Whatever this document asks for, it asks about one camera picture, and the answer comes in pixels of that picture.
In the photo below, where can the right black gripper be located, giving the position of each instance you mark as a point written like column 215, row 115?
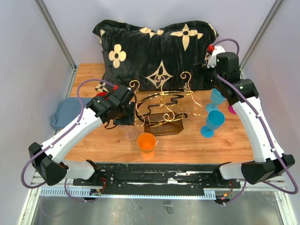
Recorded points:
column 201, row 70

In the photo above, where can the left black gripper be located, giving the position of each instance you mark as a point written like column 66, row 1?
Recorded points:
column 130, row 120

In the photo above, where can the red plastic wine glass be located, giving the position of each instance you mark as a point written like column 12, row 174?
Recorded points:
column 103, row 94

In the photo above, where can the blue wine glass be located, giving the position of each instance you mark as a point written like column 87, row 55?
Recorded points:
column 216, row 99
column 214, row 120

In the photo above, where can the clear glass wine glass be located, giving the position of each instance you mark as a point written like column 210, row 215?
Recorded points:
column 130, row 134

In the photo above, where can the orange plastic wine glass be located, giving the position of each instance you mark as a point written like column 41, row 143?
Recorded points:
column 146, row 143

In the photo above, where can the blue cloth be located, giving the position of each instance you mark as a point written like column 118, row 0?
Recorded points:
column 67, row 112

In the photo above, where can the magenta plastic wine glass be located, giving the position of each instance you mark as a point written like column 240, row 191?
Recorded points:
column 231, row 110

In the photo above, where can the blue wine glass front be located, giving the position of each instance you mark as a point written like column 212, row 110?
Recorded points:
column 214, row 120

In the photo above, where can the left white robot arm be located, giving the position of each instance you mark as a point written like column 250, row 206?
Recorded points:
column 70, row 140

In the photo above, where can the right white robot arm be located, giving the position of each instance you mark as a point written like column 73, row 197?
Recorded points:
column 222, row 73

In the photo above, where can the black floral pillow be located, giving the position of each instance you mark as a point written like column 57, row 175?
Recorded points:
column 154, row 58

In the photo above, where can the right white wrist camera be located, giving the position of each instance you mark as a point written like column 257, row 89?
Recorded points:
column 211, row 56

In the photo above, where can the gold wire glass rack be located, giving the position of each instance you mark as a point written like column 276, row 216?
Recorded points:
column 168, row 109

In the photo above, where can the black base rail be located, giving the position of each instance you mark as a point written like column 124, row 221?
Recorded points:
column 151, row 180

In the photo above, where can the right aluminium frame post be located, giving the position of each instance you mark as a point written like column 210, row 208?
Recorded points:
column 262, row 30

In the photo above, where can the aluminium frame post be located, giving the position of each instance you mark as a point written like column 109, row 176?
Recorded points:
column 262, row 30
column 55, row 32

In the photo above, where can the left aluminium frame post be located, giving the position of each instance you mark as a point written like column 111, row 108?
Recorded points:
column 55, row 32

